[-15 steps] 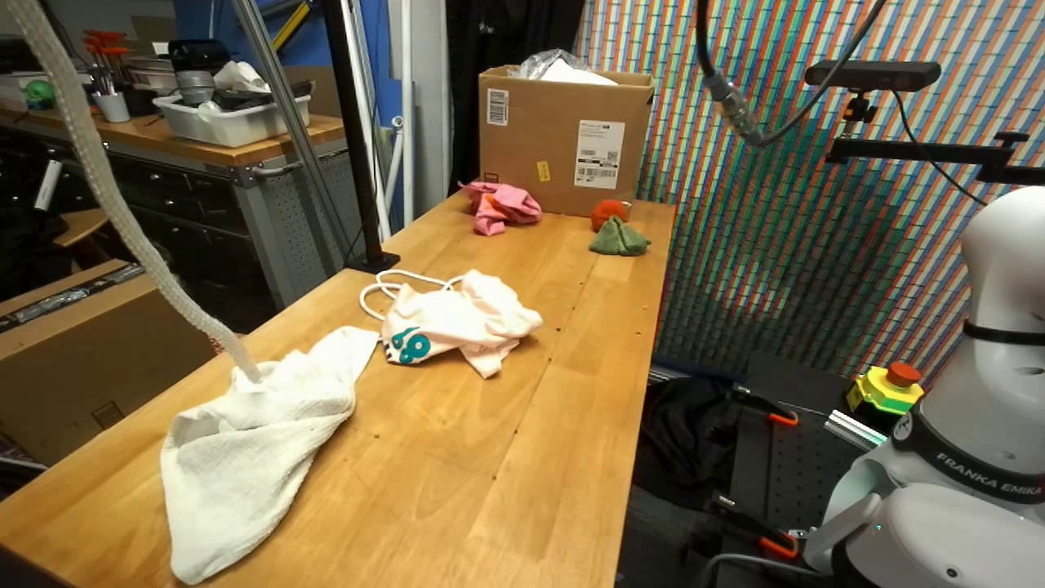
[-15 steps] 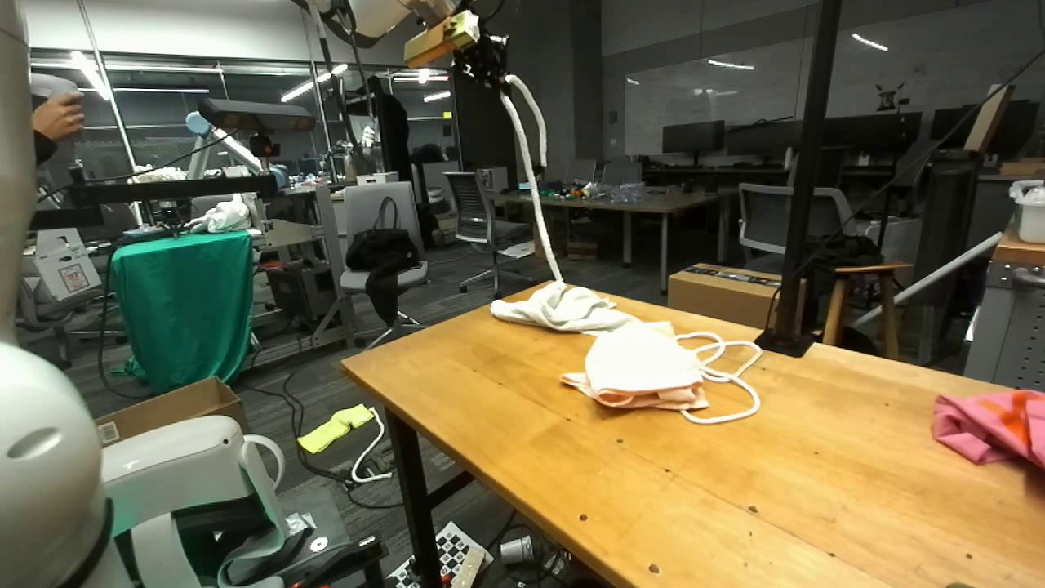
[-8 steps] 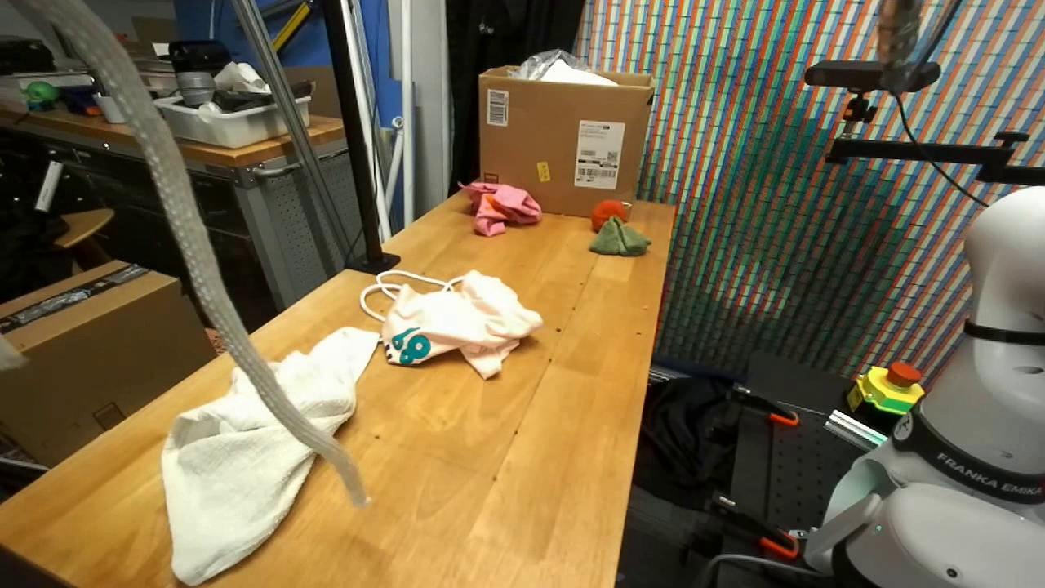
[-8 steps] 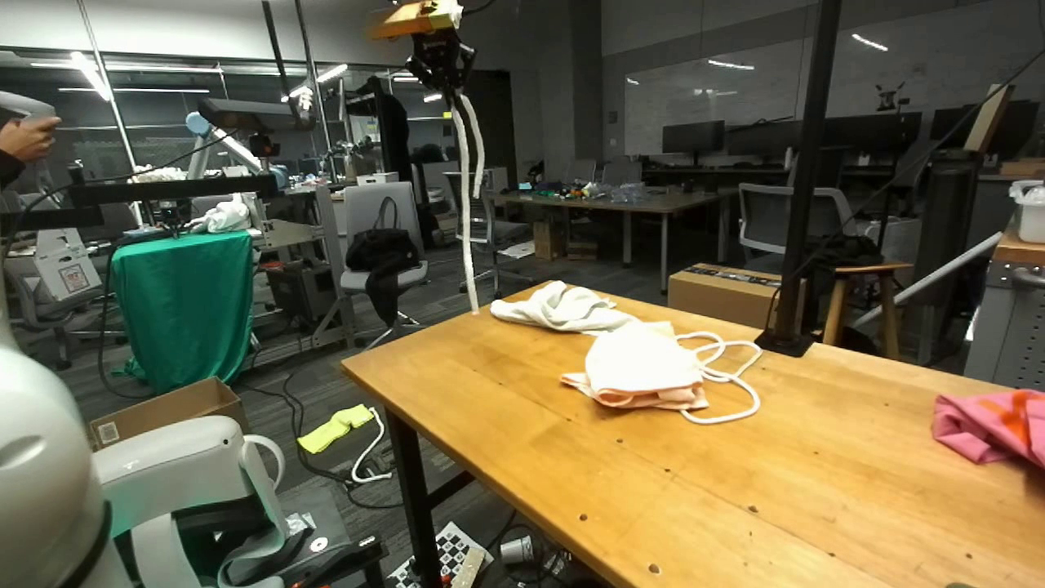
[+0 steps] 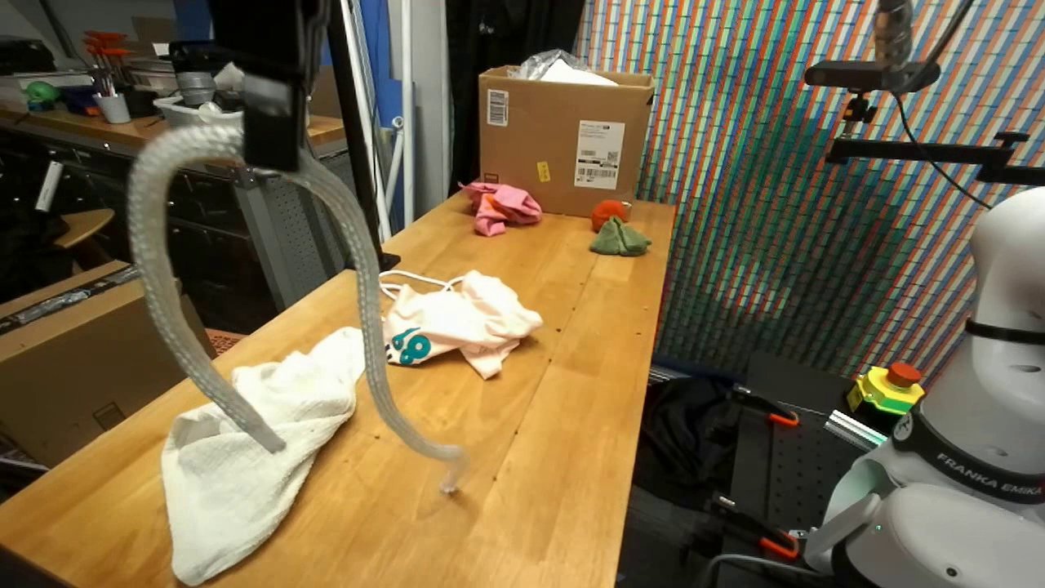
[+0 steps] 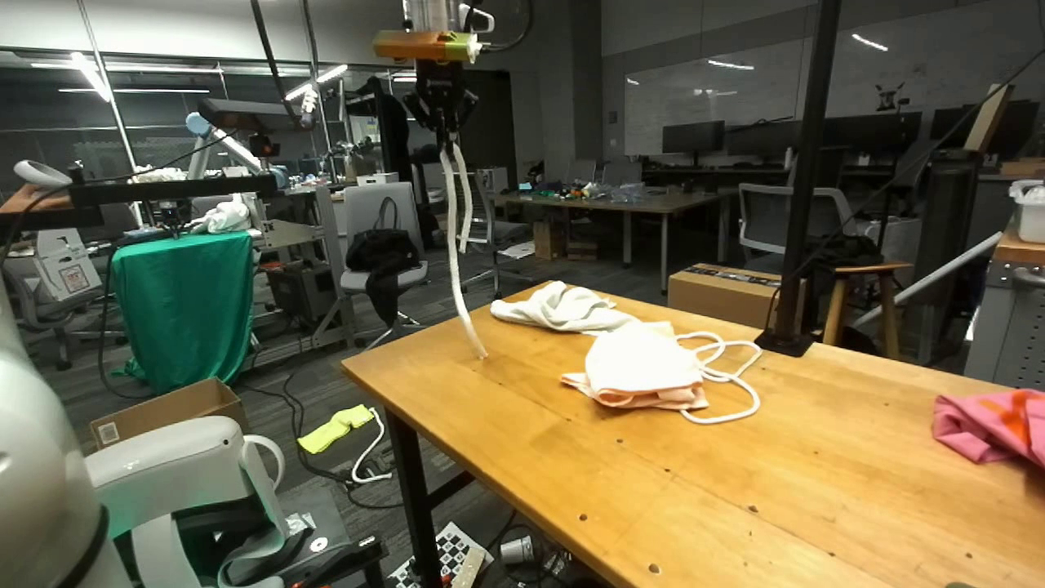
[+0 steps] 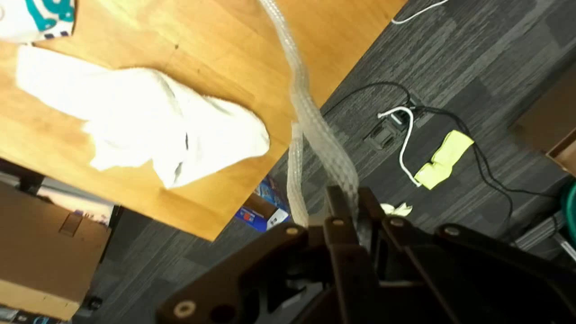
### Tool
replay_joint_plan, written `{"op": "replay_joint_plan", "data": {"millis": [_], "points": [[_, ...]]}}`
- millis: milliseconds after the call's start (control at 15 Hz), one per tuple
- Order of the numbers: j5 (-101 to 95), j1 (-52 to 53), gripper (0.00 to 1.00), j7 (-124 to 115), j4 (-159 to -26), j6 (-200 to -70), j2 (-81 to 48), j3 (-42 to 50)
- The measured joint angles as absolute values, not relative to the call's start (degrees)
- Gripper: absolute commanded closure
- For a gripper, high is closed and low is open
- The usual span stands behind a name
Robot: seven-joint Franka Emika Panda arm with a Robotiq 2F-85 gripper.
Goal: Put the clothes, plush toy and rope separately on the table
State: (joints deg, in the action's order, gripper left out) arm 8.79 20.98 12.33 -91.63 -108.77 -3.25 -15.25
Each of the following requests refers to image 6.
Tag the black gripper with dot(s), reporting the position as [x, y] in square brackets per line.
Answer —
[441, 85]

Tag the white knit towel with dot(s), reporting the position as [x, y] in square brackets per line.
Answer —
[561, 307]

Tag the pink cloth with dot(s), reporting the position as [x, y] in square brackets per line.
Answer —
[985, 425]

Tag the grey office chair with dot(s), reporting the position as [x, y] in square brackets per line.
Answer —
[491, 213]
[770, 218]

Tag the black draped jacket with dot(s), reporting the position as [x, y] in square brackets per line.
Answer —
[381, 256]

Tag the long wooden table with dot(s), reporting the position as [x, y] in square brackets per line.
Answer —
[610, 201]

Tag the black overhead bar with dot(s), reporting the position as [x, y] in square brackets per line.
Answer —
[255, 112]

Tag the white crumpled plastic bag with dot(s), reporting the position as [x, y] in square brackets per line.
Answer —
[224, 213]

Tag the black computer monitor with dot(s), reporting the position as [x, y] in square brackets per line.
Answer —
[695, 139]
[878, 134]

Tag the black lab desk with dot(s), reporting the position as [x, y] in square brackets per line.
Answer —
[166, 188]

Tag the green cloth covered table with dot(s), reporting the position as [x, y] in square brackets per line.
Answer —
[183, 311]

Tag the large brown cardboard box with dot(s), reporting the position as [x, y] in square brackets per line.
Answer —
[721, 295]

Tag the yellow green power strip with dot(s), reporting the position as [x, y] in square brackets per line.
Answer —
[337, 430]

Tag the black vertical pole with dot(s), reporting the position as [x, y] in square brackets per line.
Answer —
[807, 164]

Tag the flat cardboard box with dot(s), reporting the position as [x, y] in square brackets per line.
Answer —
[166, 405]

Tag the white grey device panel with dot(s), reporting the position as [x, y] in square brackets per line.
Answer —
[67, 267]

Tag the checkered calibration card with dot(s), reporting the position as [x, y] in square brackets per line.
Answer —
[462, 558]

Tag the wooden stool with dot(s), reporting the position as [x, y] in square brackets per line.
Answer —
[870, 269]

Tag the wooden board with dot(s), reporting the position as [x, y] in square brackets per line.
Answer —
[985, 117]

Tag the white plastic bin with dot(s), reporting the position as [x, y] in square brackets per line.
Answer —
[1031, 213]

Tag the workbench with wooden top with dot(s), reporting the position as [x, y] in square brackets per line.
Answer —
[1013, 316]

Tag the aluminium extrusion rail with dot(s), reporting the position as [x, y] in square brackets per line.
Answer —
[936, 273]

